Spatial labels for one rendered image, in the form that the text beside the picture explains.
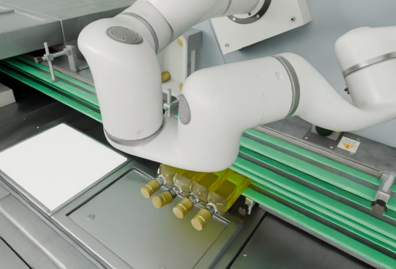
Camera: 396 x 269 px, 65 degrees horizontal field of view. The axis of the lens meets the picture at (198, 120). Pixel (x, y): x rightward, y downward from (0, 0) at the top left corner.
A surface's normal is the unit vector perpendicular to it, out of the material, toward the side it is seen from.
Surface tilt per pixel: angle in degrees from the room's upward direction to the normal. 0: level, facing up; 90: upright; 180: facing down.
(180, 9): 40
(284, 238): 89
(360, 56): 19
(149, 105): 80
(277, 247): 89
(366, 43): 35
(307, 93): 57
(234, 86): 68
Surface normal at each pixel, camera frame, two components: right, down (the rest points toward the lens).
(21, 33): 0.81, 0.33
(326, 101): -0.13, 0.54
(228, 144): 0.48, 0.61
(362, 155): 0.04, -0.85
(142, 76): 0.67, 0.38
